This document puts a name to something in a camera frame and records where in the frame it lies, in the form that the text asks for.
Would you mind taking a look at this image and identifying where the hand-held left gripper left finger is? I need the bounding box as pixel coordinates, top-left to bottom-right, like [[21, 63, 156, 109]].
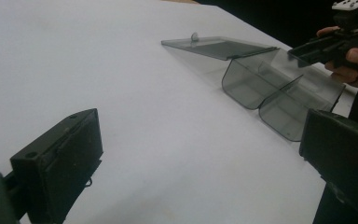
[[9, 107, 104, 224]]

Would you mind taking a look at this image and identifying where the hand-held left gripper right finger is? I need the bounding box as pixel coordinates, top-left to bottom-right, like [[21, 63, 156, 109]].
[[298, 108, 358, 224]]

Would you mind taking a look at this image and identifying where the clear grey compartment box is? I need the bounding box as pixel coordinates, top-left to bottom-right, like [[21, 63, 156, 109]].
[[160, 32, 347, 143]]

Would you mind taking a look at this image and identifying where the white table cover sheet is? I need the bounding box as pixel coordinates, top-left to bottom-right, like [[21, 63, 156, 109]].
[[0, 0, 358, 224]]

